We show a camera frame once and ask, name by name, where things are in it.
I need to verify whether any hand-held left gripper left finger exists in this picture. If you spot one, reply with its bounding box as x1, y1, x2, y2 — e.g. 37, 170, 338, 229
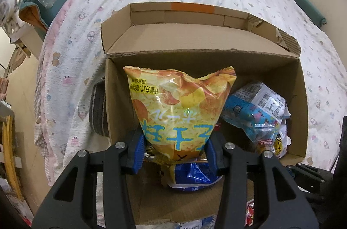
32, 130, 147, 229

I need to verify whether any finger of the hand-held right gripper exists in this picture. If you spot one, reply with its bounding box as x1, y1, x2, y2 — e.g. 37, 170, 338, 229
287, 167, 326, 202
295, 163, 334, 184

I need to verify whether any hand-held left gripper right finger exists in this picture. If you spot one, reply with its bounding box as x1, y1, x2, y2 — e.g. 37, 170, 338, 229
205, 133, 319, 229

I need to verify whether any yellow chips bag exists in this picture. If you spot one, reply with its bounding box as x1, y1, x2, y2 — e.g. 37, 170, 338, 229
123, 66, 237, 166

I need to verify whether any brown cardboard box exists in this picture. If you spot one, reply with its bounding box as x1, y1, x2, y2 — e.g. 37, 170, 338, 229
100, 2, 309, 227

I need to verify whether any dark blue snack packet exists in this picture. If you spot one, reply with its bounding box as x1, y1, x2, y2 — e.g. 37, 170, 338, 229
163, 160, 223, 193

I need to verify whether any light blue white snack packet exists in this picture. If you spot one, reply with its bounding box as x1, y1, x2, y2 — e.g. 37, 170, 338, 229
221, 82, 290, 144

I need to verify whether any yellow wooden frame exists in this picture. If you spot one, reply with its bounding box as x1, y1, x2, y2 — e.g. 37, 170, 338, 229
0, 99, 28, 202

